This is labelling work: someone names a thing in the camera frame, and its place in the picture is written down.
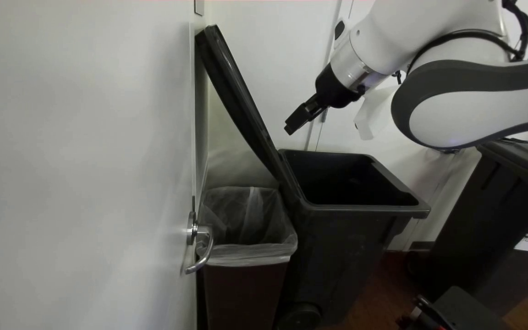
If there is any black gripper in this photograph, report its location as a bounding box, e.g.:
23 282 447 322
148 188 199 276
282 62 368 135

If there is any clear plastic bin liner bag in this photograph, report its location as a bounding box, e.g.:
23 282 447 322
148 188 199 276
196 183 300 269

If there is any big black trash bin body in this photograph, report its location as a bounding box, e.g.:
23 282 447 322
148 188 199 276
273 146 432 330

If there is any small dark brown trash bin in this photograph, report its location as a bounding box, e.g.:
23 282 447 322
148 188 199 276
199 254 291 330

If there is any black bin with paper label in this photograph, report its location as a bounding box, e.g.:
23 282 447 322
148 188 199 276
425 135 528 319

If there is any white door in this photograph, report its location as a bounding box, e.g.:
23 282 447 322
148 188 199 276
0 0 208 330

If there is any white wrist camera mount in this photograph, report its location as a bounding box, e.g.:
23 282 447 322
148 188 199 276
351 80 401 143

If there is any silver door lever handle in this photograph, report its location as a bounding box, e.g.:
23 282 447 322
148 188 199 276
179 194 216 278

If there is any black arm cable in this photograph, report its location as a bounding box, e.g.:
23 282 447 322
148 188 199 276
405 0 528 71

